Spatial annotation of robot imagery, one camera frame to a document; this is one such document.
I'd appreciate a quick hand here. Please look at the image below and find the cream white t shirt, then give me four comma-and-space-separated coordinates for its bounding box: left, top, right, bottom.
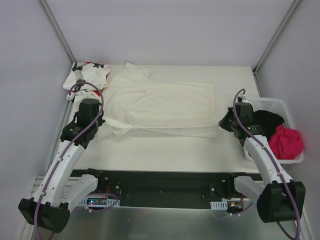
103, 63, 218, 138

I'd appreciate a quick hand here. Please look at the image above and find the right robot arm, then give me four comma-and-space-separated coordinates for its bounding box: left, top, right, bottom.
218, 102, 306, 223

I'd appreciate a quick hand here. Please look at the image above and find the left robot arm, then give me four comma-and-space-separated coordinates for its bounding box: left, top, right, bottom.
18, 98, 107, 233

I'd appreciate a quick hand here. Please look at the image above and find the black garment in basket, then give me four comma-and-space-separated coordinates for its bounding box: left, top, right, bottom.
253, 110, 285, 140

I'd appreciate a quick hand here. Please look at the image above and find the red white folded shirt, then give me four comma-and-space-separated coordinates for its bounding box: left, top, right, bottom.
80, 89, 100, 101

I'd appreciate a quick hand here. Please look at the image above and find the white black patterned folded shirt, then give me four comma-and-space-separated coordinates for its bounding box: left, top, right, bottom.
63, 61, 111, 90

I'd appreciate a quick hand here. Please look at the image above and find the white plastic laundry basket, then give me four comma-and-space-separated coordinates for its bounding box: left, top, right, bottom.
236, 97, 304, 164

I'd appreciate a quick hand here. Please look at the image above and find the pink garment in basket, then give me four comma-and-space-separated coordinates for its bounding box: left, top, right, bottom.
268, 125, 304, 160

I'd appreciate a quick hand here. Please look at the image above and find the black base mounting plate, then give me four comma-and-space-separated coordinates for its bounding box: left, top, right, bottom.
72, 169, 255, 210

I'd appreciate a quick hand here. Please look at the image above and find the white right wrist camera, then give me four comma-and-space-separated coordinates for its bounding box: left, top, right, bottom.
237, 93, 251, 104

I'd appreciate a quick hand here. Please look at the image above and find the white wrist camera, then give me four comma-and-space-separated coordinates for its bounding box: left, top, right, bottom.
237, 93, 251, 104
66, 90, 88, 104

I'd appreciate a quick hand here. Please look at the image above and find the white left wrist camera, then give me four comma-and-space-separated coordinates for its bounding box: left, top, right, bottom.
66, 90, 88, 104

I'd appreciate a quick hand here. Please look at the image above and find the left white cable duct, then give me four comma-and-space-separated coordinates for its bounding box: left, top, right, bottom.
77, 197, 120, 208

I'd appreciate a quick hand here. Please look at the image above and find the white cable duct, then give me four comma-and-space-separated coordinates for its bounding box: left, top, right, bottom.
210, 201, 228, 211
77, 197, 120, 208

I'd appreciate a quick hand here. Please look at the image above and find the right white cable duct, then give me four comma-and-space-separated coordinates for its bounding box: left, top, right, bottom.
210, 201, 228, 211

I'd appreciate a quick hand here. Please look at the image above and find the left aluminium frame post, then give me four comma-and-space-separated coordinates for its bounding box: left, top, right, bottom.
37, 0, 76, 64

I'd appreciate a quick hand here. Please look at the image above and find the aluminium frame post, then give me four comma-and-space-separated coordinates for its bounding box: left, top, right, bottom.
252, 0, 303, 76
37, 0, 76, 64

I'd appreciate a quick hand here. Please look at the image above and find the right aluminium frame post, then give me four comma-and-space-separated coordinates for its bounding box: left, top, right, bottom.
252, 0, 303, 76

